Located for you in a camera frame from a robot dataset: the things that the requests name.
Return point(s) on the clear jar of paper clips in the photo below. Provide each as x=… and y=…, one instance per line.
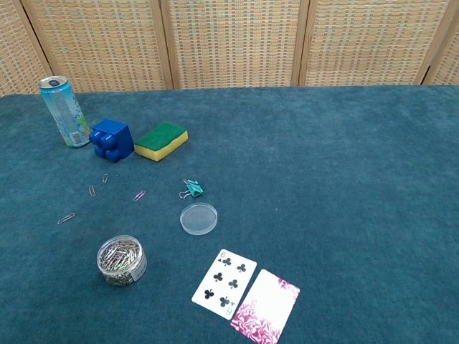
x=120, y=261

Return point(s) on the teal binder clip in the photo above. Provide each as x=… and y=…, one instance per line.
x=195, y=189

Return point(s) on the clear round plastic lid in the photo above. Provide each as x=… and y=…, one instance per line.
x=199, y=218

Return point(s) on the green and yellow sponge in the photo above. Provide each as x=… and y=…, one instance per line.
x=159, y=139

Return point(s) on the blue carpet table cover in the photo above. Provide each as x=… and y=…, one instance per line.
x=322, y=179

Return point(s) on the six of clubs card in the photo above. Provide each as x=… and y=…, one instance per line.
x=222, y=283

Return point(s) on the blue plastic building block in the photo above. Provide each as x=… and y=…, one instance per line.
x=114, y=138

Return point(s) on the woven wicker folding screen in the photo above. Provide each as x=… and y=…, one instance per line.
x=233, y=43

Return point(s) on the pink patterned playing card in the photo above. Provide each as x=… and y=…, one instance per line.
x=267, y=304

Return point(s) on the light blue drink can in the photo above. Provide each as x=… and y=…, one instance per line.
x=64, y=111

